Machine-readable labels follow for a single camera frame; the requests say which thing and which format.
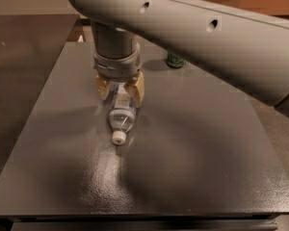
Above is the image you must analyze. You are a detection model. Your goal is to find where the green soda can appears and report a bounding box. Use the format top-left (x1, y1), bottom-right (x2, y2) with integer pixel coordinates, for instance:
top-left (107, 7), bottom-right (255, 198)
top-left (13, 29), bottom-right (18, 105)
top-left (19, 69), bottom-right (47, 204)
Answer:
top-left (167, 52), bottom-right (186, 68)

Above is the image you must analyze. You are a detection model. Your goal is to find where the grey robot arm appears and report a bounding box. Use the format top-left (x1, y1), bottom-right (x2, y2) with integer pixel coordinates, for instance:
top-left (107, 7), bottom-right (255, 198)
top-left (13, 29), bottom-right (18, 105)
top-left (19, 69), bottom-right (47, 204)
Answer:
top-left (68, 0), bottom-right (289, 117)

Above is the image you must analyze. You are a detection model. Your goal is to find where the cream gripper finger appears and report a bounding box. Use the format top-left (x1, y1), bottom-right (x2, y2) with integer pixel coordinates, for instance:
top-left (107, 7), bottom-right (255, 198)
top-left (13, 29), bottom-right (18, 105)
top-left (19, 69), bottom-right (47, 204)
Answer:
top-left (124, 71), bottom-right (145, 108)
top-left (96, 75), bottom-right (111, 100)

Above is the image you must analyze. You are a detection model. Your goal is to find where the clear blue-labelled plastic bottle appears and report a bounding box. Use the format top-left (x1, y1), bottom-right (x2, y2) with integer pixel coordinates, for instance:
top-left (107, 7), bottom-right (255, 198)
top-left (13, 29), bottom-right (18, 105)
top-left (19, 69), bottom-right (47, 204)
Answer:
top-left (109, 83), bottom-right (136, 145)

